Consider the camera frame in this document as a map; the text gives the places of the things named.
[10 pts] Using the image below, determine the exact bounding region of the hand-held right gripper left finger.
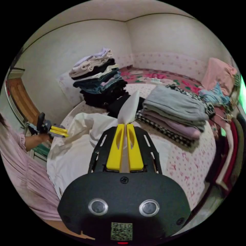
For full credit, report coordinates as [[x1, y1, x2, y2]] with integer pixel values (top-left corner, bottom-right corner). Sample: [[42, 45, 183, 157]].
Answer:
[[106, 124, 125, 171]]

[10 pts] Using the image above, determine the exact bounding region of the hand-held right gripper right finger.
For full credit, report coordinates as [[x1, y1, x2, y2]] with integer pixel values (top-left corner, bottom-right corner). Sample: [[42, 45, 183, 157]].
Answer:
[[127, 124, 144, 171]]

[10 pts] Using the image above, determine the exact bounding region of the white t-shirt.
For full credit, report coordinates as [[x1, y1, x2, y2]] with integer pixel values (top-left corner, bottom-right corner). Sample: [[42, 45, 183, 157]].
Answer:
[[47, 90, 173, 198]]

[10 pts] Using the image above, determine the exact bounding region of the person's left forearm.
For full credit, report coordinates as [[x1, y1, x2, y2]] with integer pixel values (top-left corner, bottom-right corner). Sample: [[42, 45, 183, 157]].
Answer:
[[24, 134, 41, 152]]

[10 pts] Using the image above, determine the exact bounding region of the person's left hand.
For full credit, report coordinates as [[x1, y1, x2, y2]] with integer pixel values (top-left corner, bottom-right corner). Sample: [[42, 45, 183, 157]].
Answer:
[[37, 132, 54, 144]]

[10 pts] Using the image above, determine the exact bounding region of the wooden door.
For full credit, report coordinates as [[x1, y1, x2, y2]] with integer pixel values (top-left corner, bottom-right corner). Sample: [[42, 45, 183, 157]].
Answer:
[[7, 67, 42, 126]]

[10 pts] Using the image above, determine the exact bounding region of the bed with dotted sheet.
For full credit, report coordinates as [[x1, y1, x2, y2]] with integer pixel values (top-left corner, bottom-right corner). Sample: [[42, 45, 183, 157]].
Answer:
[[47, 63, 240, 213]]

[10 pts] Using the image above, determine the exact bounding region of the person's body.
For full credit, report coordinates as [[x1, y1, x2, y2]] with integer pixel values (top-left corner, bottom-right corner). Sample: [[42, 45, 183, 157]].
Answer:
[[0, 113, 62, 221]]

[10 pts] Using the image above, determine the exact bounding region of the low pile of clothes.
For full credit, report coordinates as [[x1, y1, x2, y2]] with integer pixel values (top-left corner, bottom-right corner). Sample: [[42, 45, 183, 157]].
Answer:
[[134, 84, 215, 148]]

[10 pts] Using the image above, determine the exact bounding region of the tall pile of clothes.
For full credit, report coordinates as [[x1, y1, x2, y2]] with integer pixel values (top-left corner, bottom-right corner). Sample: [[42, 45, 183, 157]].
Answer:
[[69, 47, 145, 118]]

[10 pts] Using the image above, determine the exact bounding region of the clothes draped over rack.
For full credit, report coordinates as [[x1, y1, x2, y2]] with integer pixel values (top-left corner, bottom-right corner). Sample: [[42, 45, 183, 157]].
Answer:
[[205, 112, 246, 191]]

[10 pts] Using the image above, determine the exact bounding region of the light blue garment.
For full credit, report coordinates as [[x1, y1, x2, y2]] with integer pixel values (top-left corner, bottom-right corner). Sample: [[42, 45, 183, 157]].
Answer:
[[198, 82, 231, 106]]

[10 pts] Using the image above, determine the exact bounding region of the pink folded blanket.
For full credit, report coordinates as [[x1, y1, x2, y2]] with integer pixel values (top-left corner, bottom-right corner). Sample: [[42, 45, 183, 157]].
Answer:
[[201, 57, 238, 96]]

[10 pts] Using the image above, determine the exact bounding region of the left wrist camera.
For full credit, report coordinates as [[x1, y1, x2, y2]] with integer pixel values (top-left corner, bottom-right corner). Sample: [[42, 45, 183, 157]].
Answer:
[[39, 112, 46, 133]]

